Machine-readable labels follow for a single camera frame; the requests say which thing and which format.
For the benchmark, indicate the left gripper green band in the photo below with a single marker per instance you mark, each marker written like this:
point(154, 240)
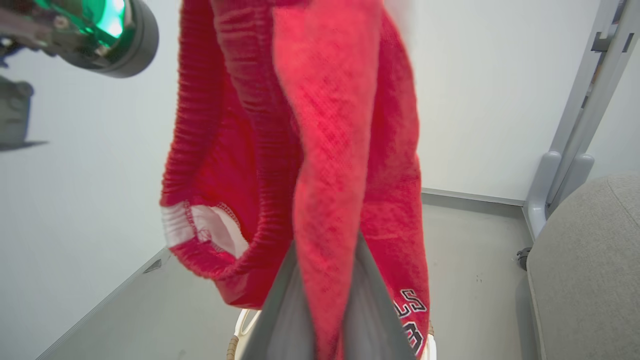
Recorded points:
point(135, 45)

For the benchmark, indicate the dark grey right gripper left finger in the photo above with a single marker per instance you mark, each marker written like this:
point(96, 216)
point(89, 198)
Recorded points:
point(280, 330)

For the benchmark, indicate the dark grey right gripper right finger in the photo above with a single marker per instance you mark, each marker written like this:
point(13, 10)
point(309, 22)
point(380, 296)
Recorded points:
point(372, 325)

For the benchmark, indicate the red printed garment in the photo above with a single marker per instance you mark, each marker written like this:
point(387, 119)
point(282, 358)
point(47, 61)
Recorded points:
point(325, 125)

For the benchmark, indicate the white beige perforated laundry basket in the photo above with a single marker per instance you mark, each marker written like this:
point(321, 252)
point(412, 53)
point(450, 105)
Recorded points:
point(241, 332)

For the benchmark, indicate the grey box-shaped object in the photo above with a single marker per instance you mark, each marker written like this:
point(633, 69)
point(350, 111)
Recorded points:
point(12, 115)

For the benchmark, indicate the white partition panel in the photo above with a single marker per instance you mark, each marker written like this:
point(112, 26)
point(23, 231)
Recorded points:
point(75, 200)
point(490, 100)
point(620, 130)

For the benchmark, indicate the grey metal partition foot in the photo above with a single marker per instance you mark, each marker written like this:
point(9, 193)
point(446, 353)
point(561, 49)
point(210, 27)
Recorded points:
point(537, 200)

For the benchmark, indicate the grey fabric cushion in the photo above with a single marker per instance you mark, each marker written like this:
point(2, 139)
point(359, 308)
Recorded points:
point(590, 275)

